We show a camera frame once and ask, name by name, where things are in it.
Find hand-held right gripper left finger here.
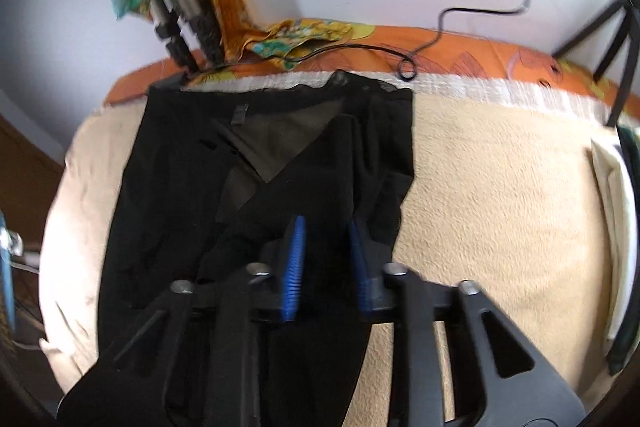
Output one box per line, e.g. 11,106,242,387
56,215,307,427

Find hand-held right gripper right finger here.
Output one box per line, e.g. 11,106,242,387
348,219,587,427

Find black pants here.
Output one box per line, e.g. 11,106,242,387
96,70,415,427

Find beige fleece blanket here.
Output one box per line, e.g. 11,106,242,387
39,94,626,427

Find orange patterned bed sheet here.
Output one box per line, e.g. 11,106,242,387
102,19,632,108

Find white folded cloth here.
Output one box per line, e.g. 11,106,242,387
590,137,637,344

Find black metal stand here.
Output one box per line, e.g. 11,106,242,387
551,0,640,128

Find black cable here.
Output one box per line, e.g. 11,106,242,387
197,0,623,82

